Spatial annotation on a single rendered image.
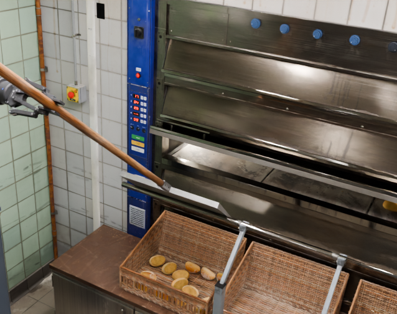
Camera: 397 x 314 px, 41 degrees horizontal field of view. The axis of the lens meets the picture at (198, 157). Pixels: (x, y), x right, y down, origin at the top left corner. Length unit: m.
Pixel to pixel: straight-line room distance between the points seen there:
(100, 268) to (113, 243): 0.25
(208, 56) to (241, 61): 0.18
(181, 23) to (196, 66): 0.23
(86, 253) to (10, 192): 0.65
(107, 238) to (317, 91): 1.66
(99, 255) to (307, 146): 1.44
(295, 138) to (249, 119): 0.27
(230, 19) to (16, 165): 1.67
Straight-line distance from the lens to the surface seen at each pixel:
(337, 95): 2.58
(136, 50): 2.99
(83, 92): 3.30
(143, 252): 3.18
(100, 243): 3.45
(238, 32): 2.71
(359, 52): 2.53
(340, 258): 2.48
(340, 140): 2.66
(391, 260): 2.87
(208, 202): 2.49
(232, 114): 2.82
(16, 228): 3.75
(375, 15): 2.48
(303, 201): 2.84
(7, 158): 3.48
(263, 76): 2.68
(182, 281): 3.05
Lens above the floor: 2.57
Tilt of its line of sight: 26 degrees down
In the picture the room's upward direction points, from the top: 4 degrees clockwise
